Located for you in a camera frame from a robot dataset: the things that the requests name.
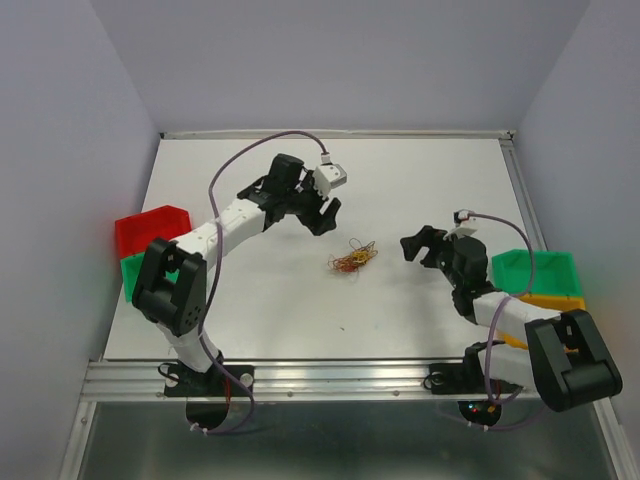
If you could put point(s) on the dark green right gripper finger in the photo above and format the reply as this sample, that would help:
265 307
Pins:
431 259
411 245

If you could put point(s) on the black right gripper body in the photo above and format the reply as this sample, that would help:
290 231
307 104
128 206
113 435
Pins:
444 249

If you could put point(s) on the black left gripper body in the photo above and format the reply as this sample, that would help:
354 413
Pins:
305 200

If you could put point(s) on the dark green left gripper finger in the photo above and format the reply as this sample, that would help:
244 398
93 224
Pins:
317 222
331 209

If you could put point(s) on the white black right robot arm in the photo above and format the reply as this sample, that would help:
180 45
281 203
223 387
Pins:
560 355

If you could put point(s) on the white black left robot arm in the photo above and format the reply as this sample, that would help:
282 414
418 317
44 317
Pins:
176 275

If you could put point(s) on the green plastic bin right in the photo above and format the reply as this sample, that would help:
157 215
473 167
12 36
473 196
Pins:
555 273

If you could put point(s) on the green plastic bin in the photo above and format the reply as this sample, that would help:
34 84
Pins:
555 273
130 269

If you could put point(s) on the red plastic bin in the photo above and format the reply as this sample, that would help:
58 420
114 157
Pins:
134 233

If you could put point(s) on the green plastic bin left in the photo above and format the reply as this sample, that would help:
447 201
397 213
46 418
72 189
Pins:
130 269

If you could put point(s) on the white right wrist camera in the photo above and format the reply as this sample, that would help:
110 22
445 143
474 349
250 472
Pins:
465 224

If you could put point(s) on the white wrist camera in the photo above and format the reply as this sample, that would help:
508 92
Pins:
327 177
465 224

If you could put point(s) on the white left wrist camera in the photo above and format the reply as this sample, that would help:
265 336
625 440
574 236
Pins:
327 177

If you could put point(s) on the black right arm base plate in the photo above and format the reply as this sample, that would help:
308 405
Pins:
450 377

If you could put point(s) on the aluminium table frame rail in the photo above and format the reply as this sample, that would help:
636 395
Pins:
338 397

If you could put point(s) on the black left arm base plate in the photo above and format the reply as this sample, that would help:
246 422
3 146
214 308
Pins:
182 382

